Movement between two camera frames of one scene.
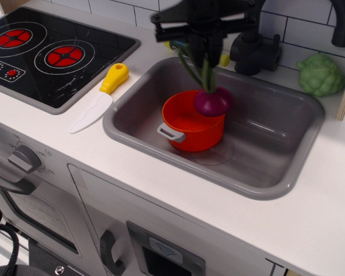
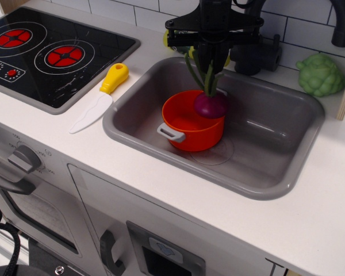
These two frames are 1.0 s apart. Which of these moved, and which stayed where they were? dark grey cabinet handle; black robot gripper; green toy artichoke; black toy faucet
Moved: black robot gripper
Stayed: green toy artichoke; black toy faucet; dark grey cabinet handle
